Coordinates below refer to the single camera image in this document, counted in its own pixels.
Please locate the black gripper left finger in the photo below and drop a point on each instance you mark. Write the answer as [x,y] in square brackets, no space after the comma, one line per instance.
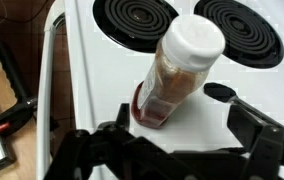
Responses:
[122,115]

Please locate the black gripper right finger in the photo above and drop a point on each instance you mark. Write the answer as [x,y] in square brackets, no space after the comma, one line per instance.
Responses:
[265,146]

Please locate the spice jar white lid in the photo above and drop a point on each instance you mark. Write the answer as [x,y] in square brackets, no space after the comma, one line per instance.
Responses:
[182,73]

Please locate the white electric stove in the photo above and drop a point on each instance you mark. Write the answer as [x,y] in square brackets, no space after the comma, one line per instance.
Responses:
[108,83]

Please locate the small black coil burner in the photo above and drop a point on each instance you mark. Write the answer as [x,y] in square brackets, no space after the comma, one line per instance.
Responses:
[115,20]

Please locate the wooden butcher block table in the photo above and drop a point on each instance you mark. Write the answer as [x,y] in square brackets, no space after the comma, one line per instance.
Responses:
[25,156]

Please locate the large black coil burner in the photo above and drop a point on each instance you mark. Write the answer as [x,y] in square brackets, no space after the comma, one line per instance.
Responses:
[248,36]

